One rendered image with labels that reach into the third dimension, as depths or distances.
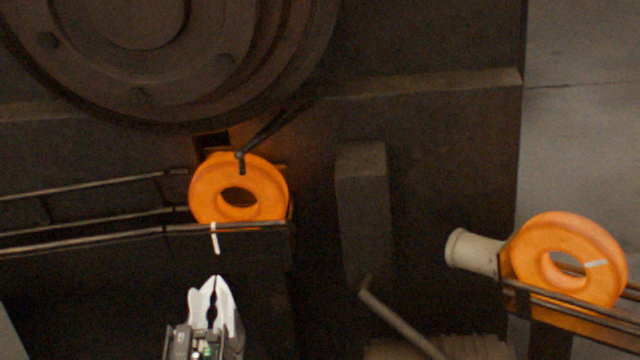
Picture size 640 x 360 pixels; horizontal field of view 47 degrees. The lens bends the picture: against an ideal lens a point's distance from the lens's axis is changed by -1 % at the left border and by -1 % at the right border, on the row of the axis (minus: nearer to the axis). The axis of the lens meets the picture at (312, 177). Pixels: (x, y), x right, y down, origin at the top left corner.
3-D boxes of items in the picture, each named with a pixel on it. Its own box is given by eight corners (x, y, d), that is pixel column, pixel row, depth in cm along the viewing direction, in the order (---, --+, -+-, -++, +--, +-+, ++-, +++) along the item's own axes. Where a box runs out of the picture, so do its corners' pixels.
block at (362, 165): (347, 252, 129) (335, 136, 115) (393, 250, 128) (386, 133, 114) (346, 296, 120) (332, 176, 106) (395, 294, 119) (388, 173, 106)
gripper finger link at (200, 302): (208, 259, 94) (200, 325, 89) (218, 281, 99) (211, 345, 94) (184, 260, 95) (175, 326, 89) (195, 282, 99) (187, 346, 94)
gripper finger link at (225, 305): (232, 258, 94) (225, 324, 88) (241, 280, 99) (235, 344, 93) (208, 259, 94) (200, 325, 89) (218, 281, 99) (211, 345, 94)
